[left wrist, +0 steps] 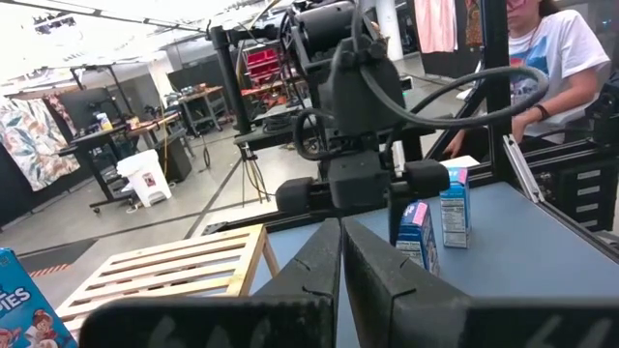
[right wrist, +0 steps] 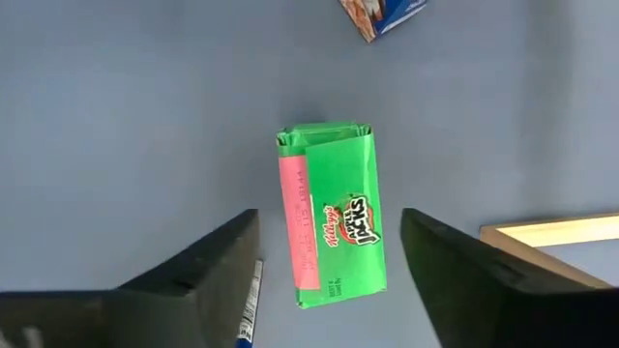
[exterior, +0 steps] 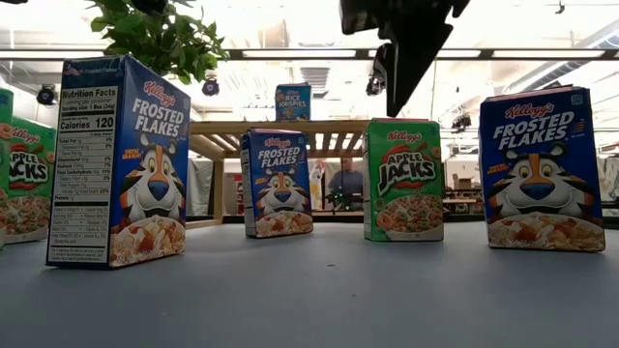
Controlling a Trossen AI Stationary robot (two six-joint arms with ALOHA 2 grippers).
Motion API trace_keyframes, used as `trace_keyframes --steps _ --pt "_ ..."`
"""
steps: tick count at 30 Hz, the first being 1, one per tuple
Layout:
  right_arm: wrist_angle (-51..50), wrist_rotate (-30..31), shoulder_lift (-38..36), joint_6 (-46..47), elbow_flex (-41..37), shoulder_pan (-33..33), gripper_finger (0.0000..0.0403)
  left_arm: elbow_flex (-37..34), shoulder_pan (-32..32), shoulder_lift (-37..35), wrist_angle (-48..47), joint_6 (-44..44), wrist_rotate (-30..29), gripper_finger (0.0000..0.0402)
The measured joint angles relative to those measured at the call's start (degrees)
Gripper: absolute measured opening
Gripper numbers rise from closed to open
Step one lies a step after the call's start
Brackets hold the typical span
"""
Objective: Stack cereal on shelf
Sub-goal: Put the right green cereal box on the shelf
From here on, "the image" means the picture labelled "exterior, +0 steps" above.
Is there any slatted wooden shelf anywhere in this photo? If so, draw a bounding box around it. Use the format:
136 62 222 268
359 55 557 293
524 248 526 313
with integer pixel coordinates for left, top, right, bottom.
186 119 373 231

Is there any brown cardboard box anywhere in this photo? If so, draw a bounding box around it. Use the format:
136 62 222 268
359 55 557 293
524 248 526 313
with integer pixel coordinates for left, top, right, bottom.
452 173 479 190

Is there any blue Frosted Flakes cereal box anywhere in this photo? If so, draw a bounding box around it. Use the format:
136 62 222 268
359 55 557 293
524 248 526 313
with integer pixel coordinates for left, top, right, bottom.
45 54 192 271
240 128 314 239
478 85 606 253

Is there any white hanging cloth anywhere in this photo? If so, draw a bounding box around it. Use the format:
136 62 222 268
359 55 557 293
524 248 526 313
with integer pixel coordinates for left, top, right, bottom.
186 158 215 218

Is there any person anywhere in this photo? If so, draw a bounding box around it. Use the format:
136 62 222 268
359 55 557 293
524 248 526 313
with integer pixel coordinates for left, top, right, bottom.
327 157 365 213

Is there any leaf patterned curtain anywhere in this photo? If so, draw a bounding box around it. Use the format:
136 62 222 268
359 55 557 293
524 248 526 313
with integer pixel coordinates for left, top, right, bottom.
604 155 619 214

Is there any blue Rice Krispies cereal box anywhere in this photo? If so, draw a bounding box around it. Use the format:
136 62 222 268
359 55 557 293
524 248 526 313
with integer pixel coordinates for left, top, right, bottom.
275 82 312 122

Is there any red storage shelf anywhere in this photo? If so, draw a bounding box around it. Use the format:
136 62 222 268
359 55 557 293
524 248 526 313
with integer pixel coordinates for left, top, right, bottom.
233 173 246 215

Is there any green leafy plant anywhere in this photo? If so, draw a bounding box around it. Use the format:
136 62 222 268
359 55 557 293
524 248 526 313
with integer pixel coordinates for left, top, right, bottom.
86 0 231 86

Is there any black metal table frame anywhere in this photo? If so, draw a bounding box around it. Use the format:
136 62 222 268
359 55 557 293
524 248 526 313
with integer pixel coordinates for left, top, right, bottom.
186 212 619 226

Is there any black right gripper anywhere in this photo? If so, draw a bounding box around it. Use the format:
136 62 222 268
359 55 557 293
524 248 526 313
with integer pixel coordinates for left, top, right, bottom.
338 0 470 118

